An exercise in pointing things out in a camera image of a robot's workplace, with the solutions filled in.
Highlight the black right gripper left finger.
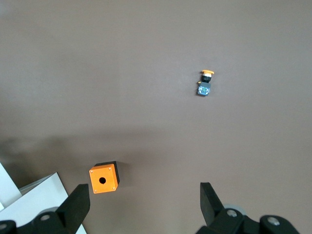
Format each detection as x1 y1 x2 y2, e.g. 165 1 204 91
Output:
0 183 90 234

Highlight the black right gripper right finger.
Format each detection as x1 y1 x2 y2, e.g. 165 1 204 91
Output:
195 182 302 234

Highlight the white drawer cabinet housing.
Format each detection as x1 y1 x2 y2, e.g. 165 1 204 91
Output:
0 162 86 234

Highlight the orange-capped push button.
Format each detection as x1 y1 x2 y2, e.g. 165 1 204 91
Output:
195 70 215 97

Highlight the orange box with round hole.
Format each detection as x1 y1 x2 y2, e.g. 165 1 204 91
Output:
89 160 120 195

